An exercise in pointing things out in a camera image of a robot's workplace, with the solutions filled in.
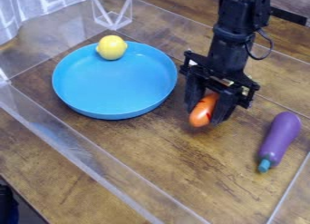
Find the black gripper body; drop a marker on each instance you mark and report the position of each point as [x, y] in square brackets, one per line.
[220, 67]

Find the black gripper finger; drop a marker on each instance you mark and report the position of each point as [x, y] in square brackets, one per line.
[193, 91]
[224, 106]

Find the purple toy eggplant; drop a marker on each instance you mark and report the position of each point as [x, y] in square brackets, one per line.
[283, 131]

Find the orange toy carrot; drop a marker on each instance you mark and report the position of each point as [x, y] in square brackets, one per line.
[201, 112]

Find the yellow toy lemon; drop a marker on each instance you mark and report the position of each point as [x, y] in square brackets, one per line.
[111, 47]

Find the blue round tray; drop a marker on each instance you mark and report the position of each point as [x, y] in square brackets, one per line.
[115, 90]

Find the white curtain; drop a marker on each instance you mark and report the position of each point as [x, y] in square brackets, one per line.
[16, 11]

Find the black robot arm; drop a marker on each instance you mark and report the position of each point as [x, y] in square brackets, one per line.
[248, 13]

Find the clear acrylic enclosure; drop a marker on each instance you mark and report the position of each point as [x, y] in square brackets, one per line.
[149, 170]

